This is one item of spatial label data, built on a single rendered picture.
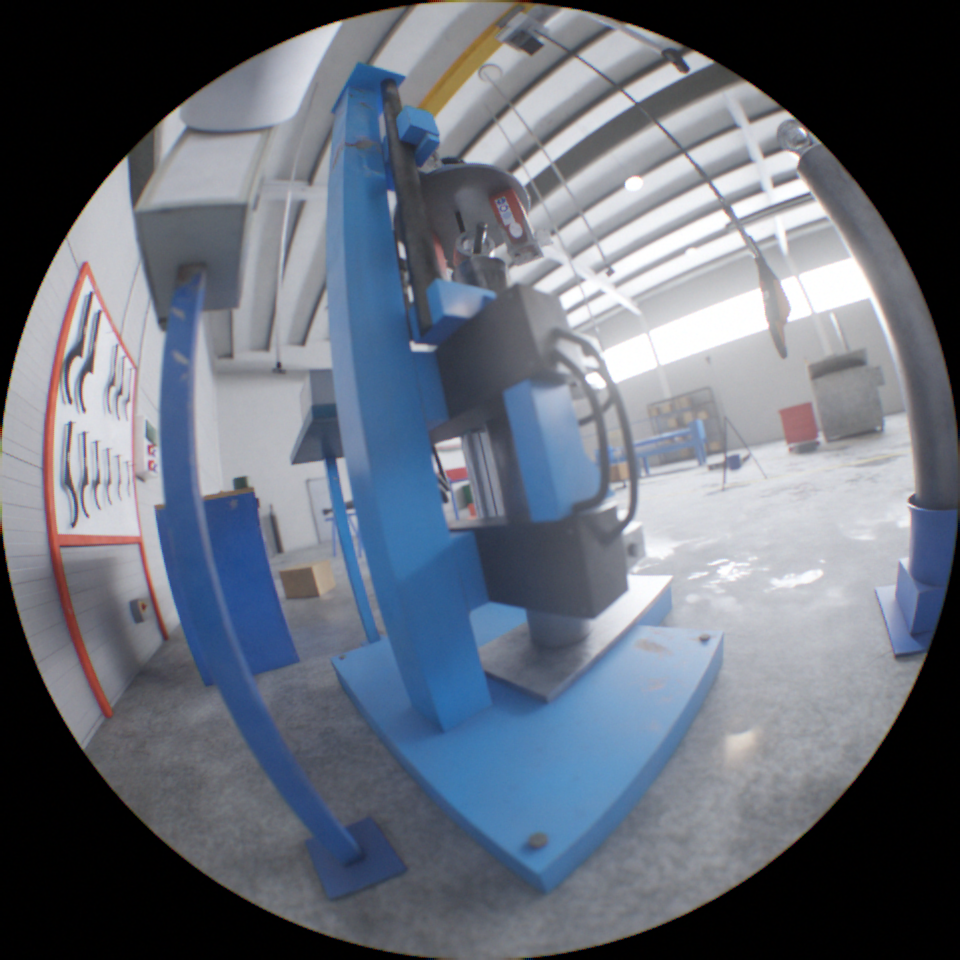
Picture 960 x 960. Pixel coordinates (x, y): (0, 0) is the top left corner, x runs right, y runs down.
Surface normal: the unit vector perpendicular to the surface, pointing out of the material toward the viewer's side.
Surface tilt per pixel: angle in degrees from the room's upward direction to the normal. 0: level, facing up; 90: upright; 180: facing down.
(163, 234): 180
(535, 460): 90
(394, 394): 90
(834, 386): 90
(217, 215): 180
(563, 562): 90
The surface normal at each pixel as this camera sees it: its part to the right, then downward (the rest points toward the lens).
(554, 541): -0.77, 0.15
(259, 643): 0.59, -0.15
